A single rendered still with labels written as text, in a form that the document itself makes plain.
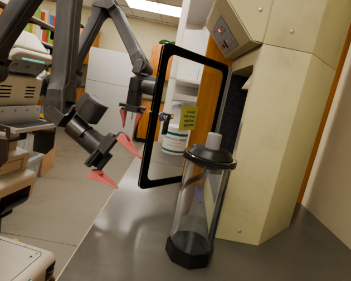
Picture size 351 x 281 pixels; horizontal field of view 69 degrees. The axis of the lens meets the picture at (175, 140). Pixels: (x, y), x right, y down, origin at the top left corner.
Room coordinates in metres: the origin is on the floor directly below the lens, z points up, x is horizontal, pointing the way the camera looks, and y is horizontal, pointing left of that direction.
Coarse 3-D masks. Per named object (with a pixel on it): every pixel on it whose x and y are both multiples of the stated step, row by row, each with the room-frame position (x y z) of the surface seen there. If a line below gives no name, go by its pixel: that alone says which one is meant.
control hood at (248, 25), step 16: (224, 0) 0.61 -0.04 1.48; (240, 0) 0.59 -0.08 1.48; (256, 0) 0.59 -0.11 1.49; (272, 0) 0.59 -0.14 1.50; (208, 16) 0.81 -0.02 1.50; (224, 16) 0.67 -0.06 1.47; (240, 16) 0.59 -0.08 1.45; (256, 16) 0.59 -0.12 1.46; (240, 32) 0.63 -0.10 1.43; (256, 32) 0.59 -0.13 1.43; (240, 48) 0.70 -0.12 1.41
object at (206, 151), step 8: (208, 136) 0.50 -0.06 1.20; (216, 136) 0.49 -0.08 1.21; (200, 144) 0.52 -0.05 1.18; (208, 144) 0.50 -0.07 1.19; (216, 144) 0.49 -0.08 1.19; (192, 152) 0.48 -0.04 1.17; (200, 152) 0.47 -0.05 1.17; (208, 152) 0.47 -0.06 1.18; (216, 152) 0.47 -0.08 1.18; (224, 152) 0.49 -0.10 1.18; (216, 160) 0.46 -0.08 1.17; (224, 160) 0.47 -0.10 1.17; (232, 160) 0.49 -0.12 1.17
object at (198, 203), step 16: (208, 160) 0.46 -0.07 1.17; (192, 176) 0.47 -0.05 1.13; (208, 176) 0.46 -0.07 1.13; (224, 176) 0.47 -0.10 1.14; (192, 192) 0.47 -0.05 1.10; (208, 192) 0.46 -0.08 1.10; (224, 192) 0.48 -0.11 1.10; (176, 208) 0.50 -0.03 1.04; (192, 208) 0.46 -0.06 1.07; (208, 208) 0.46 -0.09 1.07; (176, 224) 0.48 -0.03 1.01; (192, 224) 0.46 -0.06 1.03; (208, 224) 0.46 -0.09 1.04; (176, 240) 0.47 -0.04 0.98; (192, 240) 0.46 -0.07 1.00; (208, 240) 0.47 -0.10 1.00
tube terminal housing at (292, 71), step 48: (288, 0) 0.59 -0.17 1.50; (336, 0) 0.63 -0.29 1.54; (288, 48) 0.59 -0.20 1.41; (336, 48) 0.70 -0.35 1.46; (288, 96) 0.59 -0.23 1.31; (240, 144) 0.59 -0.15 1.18; (288, 144) 0.60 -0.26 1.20; (240, 192) 0.59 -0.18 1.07; (288, 192) 0.67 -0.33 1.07; (240, 240) 0.59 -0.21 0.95
